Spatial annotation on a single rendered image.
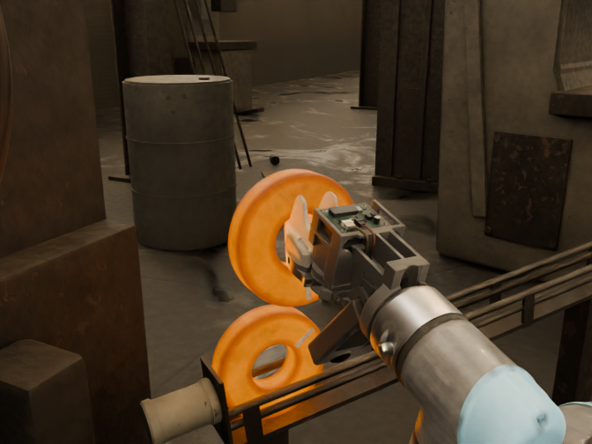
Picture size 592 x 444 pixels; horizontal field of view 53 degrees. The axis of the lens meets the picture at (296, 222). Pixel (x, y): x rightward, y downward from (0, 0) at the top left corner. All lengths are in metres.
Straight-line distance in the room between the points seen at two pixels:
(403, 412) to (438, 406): 1.51
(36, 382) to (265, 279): 0.25
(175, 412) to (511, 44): 2.38
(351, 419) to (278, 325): 1.16
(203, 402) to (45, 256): 0.26
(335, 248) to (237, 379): 0.31
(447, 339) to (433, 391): 0.04
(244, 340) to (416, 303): 0.33
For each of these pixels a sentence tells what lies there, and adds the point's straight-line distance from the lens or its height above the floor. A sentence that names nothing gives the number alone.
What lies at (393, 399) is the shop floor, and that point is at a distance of 2.03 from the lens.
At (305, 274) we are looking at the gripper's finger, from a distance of 0.59.
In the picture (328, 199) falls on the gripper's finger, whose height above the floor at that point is 0.96.
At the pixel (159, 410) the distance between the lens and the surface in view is 0.78.
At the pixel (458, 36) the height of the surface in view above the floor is 1.10.
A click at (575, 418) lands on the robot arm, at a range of 0.60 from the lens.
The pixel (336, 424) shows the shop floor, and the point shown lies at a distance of 1.91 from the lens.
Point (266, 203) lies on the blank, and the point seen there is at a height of 0.96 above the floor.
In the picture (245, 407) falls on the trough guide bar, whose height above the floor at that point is 0.67.
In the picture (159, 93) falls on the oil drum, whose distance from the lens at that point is 3.09.
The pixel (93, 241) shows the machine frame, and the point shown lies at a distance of 0.82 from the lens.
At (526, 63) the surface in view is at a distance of 2.84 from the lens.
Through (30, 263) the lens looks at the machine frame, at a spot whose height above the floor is 0.87.
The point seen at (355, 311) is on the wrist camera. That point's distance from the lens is 0.55.
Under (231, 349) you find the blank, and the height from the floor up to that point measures 0.75.
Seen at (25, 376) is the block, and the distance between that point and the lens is 0.68.
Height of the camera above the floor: 1.13
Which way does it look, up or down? 18 degrees down
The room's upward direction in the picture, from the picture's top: straight up
